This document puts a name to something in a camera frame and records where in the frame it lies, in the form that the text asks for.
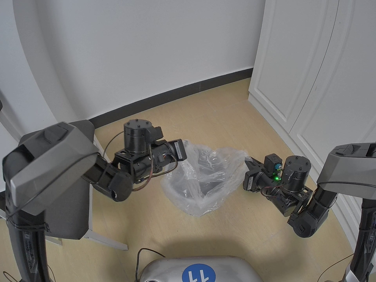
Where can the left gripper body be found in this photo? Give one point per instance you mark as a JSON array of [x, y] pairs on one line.
[[169, 154]]

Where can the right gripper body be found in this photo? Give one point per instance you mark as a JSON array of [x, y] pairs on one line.
[[258, 182]]

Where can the clear plastic bag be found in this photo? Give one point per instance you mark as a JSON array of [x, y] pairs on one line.
[[223, 157]]

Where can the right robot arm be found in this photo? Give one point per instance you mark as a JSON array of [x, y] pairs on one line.
[[346, 169]]

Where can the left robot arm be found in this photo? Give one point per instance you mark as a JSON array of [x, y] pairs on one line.
[[53, 163]]

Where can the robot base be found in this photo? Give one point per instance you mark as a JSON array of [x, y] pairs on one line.
[[199, 267]]

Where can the grey white chair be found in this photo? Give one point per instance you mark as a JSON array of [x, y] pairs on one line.
[[70, 210]]

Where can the white wardrobe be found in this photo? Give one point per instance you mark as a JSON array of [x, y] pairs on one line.
[[308, 69]]

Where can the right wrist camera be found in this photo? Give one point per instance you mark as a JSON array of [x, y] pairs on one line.
[[273, 163]]

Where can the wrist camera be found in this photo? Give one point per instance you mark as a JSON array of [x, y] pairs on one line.
[[273, 163], [155, 134]]

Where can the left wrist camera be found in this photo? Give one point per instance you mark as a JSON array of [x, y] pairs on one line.
[[155, 134]]

